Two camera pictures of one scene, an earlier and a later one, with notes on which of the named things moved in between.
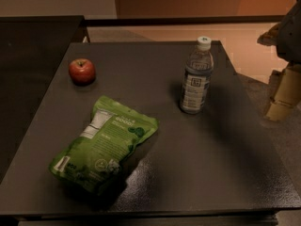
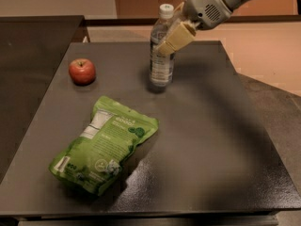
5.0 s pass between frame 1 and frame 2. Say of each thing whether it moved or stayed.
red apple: stayed
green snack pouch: stayed
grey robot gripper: moved
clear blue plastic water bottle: moved
